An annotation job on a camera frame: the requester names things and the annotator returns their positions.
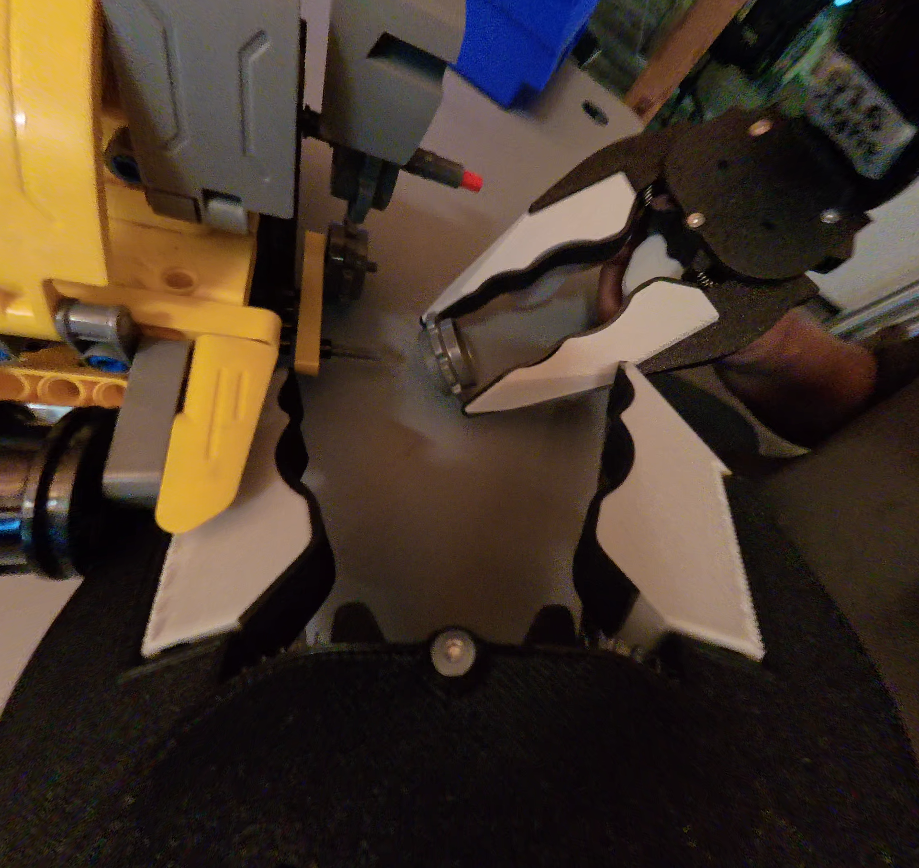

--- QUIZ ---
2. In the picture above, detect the person's right hand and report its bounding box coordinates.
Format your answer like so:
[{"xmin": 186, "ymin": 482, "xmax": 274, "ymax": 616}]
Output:
[{"xmin": 718, "ymin": 307, "xmax": 880, "ymax": 447}]

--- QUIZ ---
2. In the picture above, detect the blue plastic bin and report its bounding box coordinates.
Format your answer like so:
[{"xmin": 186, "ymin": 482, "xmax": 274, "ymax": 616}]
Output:
[{"xmin": 452, "ymin": 0, "xmax": 618, "ymax": 110}]

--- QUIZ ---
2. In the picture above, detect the yellow brick beam with pins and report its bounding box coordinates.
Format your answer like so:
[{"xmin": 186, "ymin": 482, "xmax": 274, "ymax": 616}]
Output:
[{"xmin": 287, "ymin": 229, "xmax": 383, "ymax": 375}]

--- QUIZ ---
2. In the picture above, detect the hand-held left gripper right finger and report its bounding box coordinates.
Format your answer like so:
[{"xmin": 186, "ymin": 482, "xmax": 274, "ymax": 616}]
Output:
[{"xmin": 572, "ymin": 363, "xmax": 765, "ymax": 662}]

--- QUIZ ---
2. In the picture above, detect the person's brown clothing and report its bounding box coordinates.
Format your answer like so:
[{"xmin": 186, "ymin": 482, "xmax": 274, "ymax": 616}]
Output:
[{"xmin": 775, "ymin": 394, "xmax": 919, "ymax": 725}]

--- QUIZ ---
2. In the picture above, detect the yellow toy brick vehicle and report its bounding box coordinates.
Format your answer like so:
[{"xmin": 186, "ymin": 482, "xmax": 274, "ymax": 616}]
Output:
[{"xmin": 0, "ymin": 0, "xmax": 483, "ymax": 582}]

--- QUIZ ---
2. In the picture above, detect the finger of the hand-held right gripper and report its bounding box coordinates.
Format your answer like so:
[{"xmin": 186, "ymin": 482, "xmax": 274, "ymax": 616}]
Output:
[
  {"xmin": 459, "ymin": 233, "xmax": 720, "ymax": 417},
  {"xmin": 420, "ymin": 172, "xmax": 641, "ymax": 327}
]

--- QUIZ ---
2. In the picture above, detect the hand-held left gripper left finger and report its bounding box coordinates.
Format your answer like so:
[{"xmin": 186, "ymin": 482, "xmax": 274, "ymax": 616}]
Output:
[{"xmin": 141, "ymin": 367, "xmax": 337, "ymax": 671}]

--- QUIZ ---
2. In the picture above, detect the wooden beam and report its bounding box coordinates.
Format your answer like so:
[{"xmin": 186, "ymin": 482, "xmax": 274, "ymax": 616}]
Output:
[{"xmin": 625, "ymin": 0, "xmax": 787, "ymax": 119}]

